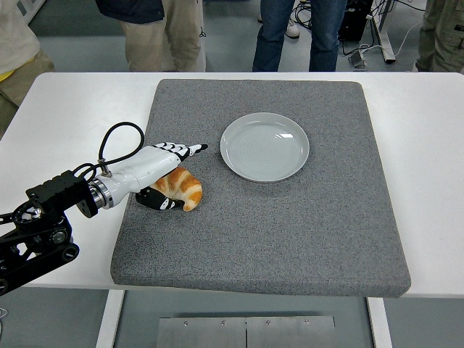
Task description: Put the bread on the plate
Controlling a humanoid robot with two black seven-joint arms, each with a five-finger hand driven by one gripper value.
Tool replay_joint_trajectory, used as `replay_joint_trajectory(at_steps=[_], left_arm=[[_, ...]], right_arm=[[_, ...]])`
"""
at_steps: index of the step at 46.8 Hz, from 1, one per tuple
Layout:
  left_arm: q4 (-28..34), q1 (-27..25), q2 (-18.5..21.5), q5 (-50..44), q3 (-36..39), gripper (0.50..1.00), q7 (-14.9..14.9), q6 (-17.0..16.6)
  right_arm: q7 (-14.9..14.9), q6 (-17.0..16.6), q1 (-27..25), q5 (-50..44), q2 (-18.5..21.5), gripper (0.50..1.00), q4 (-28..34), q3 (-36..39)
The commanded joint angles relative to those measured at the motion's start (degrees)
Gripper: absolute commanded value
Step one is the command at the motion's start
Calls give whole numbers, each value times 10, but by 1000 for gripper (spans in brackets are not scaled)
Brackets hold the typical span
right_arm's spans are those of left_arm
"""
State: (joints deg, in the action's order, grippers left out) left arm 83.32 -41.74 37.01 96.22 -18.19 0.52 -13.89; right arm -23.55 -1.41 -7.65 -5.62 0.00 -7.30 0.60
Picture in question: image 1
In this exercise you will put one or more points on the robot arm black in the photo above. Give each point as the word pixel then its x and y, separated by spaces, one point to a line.
pixel 54 190

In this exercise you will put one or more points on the person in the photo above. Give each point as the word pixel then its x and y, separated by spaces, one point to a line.
pixel 272 40
pixel 293 29
pixel 442 36
pixel 18 47
pixel 163 36

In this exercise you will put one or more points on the grey metal plate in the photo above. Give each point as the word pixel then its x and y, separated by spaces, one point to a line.
pixel 217 335

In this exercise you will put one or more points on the white desk leg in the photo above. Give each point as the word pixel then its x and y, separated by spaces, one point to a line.
pixel 386 40

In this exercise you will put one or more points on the white table leg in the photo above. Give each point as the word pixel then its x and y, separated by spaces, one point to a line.
pixel 380 326
pixel 108 319

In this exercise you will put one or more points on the black equipment box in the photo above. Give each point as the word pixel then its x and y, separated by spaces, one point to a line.
pixel 353 21

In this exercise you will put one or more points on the grey speckled mat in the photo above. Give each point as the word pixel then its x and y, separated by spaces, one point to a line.
pixel 272 235

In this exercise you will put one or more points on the golden croissant bread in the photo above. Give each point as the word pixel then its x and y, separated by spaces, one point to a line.
pixel 189 188

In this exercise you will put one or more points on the grey floor pedal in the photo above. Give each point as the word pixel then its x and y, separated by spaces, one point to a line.
pixel 359 59

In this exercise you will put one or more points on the pale grey round plate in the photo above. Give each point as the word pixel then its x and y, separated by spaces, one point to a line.
pixel 264 146

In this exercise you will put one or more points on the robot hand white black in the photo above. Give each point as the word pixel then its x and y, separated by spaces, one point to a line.
pixel 145 165

